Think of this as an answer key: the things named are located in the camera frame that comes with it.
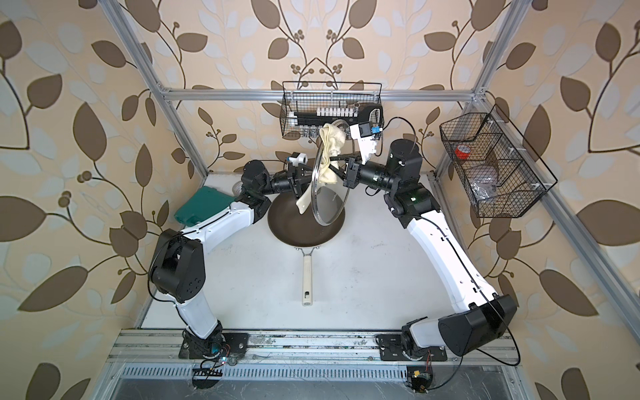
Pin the wire basket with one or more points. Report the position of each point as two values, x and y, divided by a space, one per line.
523 177
307 106

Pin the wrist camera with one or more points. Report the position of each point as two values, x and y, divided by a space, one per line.
367 138
297 159

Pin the glass pot lid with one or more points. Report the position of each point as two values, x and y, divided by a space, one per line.
325 204

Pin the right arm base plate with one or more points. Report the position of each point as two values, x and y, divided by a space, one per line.
401 348

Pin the green plastic tool case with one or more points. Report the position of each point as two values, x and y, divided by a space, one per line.
204 204

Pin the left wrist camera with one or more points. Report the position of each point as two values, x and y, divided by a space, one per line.
297 159

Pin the black socket tool set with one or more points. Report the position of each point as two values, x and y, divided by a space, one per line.
308 121

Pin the clear tape roll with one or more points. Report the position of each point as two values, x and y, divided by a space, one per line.
238 189

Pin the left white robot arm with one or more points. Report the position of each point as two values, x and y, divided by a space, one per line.
178 267

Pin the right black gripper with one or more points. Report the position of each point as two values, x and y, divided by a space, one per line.
354 172

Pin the back wire basket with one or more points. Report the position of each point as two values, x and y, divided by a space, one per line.
307 106

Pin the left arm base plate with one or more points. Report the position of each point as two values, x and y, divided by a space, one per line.
216 347

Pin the aluminium mounting rail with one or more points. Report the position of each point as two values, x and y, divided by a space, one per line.
325 356

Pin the clear plastic bag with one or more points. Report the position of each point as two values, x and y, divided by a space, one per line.
483 181

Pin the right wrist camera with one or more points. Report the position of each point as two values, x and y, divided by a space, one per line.
367 138

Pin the right wire basket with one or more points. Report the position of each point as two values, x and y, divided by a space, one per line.
523 177

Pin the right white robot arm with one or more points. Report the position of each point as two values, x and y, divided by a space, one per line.
480 315

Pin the yellow cleaning cloth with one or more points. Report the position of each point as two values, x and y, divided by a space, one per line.
333 140

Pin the dark frying pan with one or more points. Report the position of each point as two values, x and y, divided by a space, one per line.
303 232

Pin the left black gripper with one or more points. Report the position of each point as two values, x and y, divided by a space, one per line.
292 182

